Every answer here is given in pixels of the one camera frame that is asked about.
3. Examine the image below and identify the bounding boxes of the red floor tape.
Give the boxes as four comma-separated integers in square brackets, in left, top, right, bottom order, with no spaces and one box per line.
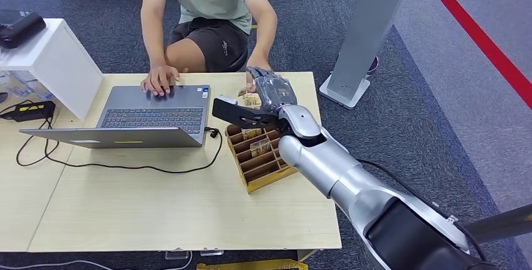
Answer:
[417,0,532,112]

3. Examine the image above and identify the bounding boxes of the grey open laptop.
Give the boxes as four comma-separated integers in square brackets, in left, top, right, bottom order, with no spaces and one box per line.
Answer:
[19,85,211,149]

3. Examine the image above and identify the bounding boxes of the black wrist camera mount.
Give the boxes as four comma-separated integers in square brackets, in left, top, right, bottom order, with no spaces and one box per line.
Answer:
[211,95,281,131]

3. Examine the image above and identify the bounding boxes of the clear water bottles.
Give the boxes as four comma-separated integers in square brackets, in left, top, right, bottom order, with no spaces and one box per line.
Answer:
[0,70,54,102]

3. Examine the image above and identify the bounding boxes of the person's left hand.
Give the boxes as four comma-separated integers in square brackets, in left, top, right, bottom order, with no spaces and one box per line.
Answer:
[246,57,274,89]

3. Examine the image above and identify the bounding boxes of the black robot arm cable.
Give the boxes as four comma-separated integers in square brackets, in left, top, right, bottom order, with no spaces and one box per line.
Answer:
[357,158,492,263]

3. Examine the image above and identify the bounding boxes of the black yellow power adapter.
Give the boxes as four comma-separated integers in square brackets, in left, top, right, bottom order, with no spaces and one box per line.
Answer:
[0,100,56,123]

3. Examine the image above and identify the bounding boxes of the black device on cabinet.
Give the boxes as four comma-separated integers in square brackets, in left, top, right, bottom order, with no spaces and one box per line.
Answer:
[0,11,47,50]

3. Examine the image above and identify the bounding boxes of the white cabinet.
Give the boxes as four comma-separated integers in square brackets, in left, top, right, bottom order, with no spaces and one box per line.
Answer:
[0,18,105,121]

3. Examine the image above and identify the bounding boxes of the grey kiosk stand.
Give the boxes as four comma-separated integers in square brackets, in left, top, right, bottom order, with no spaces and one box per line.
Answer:
[319,0,417,111]

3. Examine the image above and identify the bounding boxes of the yellow flat object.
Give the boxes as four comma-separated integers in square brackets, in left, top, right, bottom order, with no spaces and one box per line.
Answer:
[196,259,309,270]

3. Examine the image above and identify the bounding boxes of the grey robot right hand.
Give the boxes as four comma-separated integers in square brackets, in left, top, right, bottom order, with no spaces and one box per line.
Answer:
[246,67,298,113]

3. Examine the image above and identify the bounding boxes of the person's right hand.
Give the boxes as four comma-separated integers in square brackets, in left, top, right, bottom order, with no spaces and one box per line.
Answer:
[140,65,180,97]

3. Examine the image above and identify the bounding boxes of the brown cardboard card holder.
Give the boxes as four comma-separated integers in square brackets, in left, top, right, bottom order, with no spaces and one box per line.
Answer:
[225,123,299,195]

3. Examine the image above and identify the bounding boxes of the white floor cable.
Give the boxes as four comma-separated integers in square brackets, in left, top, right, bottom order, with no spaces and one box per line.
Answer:
[0,251,194,270]

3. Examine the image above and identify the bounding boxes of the black laptop power cable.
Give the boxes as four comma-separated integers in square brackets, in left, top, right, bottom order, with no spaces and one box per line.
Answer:
[16,100,223,175]

